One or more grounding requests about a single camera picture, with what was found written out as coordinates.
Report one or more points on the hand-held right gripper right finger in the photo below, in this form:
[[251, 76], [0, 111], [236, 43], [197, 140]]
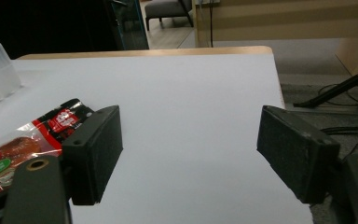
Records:
[[295, 149]]

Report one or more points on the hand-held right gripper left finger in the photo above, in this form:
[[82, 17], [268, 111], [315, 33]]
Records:
[[90, 155]]

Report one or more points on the packaged bread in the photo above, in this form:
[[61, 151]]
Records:
[[28, 146]]

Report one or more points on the black stand leg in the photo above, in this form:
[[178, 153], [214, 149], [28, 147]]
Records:
[[335, 90]]

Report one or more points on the dark glass panel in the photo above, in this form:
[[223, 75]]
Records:
[[130, 25]]

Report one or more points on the grey upholstered bench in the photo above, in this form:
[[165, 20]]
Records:
[[167, 9]]

